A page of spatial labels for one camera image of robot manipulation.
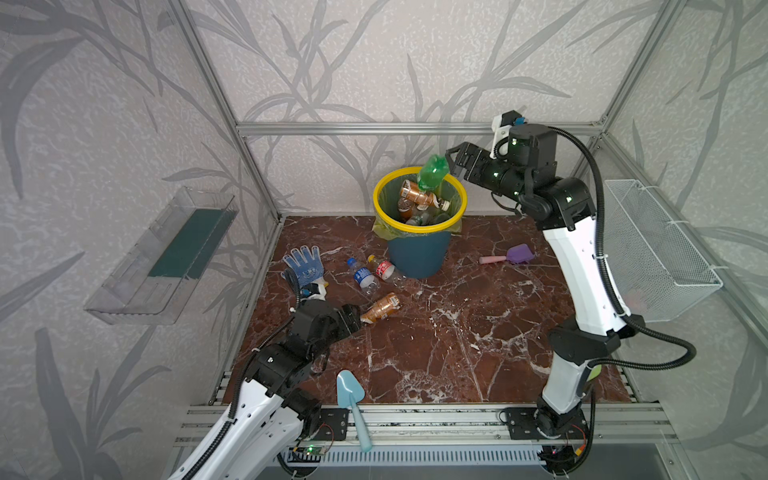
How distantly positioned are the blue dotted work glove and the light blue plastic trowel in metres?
0.35

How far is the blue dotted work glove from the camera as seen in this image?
104cm

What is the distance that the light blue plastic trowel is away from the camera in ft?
2.44
